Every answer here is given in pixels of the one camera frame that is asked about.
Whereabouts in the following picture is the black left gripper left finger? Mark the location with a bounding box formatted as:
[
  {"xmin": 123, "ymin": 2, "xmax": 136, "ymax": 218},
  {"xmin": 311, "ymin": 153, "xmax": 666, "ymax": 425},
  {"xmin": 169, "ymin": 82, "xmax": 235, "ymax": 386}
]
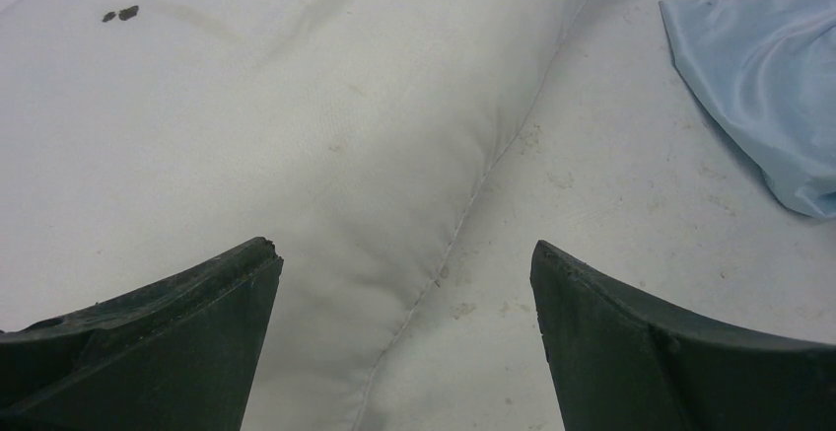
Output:
[{"xmin": 1, "ymin": 238, "xmax": 283, "ymax": 430}]

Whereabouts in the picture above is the light blue pillowcase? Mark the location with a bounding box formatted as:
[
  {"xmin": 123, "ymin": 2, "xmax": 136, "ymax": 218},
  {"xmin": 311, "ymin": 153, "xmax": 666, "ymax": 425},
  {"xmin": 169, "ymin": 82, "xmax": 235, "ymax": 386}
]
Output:
[{"xmin": 660, "ymin": 0, "xmax": 835, "ymax": 219}]

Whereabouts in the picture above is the white pillow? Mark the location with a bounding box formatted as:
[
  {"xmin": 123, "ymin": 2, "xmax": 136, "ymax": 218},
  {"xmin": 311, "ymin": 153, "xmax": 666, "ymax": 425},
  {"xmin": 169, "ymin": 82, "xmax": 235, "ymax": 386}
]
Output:
[{"xmin": 1, "ymin": 0, "xmax": 587, "ymax": 430}]

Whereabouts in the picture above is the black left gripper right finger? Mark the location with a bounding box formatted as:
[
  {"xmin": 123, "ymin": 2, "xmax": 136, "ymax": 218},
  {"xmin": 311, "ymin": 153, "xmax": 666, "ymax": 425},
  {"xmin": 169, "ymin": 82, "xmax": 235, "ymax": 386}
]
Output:
[{"xmin": 530, "ymin": 241, "xmax": 835, "ymax": 430}]

